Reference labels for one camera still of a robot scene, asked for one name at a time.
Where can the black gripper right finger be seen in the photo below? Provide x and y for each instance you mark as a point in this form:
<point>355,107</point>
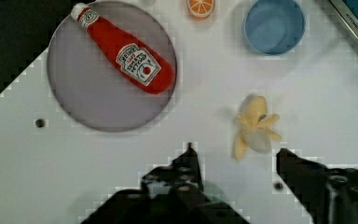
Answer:
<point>330,195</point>

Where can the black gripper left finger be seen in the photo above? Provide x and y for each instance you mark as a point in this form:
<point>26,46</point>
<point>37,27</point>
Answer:
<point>171,194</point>

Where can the yellow plush peeled banana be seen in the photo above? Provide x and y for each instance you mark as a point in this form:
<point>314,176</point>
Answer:
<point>255,124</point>

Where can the red plush ketchup bottle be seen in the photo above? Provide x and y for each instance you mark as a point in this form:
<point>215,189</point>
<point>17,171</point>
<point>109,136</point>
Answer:
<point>133,59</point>

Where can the grey round plate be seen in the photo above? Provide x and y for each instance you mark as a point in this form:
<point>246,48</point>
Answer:
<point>90,89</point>

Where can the orange slice toy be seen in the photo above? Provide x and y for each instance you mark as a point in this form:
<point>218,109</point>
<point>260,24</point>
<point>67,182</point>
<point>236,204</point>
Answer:
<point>200,9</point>

